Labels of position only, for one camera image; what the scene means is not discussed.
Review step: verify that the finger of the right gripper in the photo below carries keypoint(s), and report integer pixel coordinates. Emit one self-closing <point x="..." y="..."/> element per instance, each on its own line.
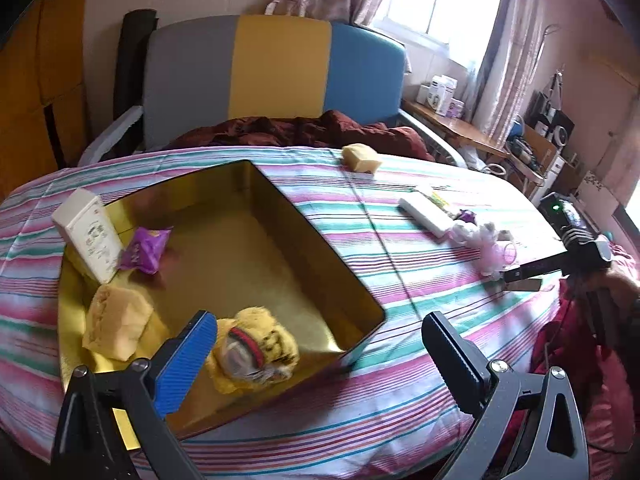
<point x="538" y="267"/>
<point x="527" y="285"/>

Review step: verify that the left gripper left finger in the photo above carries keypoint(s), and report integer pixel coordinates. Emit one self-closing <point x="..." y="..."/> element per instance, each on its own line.
<point x="154" y="388"/>

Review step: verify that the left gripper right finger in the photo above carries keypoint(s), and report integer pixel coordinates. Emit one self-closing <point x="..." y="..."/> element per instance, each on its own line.
<point x="528" y="423"/>

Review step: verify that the pink white plush toy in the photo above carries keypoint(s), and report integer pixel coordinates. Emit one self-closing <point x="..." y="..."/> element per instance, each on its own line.
<point x="496" y="246"/>

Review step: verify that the yellow tiger plush toy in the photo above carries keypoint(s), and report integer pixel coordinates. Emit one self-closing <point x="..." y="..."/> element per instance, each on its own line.
<point x="252" y="351"/>

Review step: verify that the white foam block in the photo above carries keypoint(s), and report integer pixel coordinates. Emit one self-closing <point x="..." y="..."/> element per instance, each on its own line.
<point x="426" y="213"/>

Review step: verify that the white carton box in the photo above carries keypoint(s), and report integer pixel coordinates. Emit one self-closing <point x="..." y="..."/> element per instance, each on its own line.
<point x="84" y="224"/>

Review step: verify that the yellow sponge block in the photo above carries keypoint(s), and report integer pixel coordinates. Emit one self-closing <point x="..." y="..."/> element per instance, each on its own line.
<point x="361" y="158"/>

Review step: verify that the person's right hand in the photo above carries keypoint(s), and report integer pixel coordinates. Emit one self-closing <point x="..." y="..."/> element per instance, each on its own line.
<point x="624" y="290"/>

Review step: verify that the striped bed sheet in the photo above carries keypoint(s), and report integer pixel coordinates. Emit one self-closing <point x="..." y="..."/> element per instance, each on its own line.
<point x="387" y="416"/>

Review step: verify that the cluttered desk items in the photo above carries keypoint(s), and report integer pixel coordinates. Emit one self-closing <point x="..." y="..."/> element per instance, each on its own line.
<point x="541" y="161"/>

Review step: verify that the wooden side shelf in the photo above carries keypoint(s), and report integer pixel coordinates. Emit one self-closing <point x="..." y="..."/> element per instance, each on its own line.
<point x="455" y="131"/>

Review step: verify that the gold metal tin box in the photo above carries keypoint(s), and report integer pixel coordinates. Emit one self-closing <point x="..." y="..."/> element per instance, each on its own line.
<point x="237" y="241"/>

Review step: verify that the white boxes on shelf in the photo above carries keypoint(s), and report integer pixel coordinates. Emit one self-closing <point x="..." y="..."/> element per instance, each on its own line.
<point x="438" y="95"/>

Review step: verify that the dark red blanket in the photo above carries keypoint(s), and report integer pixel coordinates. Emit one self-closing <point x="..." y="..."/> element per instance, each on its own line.
<point x="332" y="129"/>

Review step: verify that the wooden wardrobe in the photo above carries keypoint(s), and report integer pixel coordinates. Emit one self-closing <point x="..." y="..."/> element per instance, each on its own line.
<point x="44" y="110"/>

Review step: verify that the grey yellow blue headboard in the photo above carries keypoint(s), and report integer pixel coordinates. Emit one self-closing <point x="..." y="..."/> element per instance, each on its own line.
<point x="202" y="72"/>

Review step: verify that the white bed rail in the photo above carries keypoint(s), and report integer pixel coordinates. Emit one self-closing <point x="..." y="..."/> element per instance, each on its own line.
<point x="103" y="143"/>

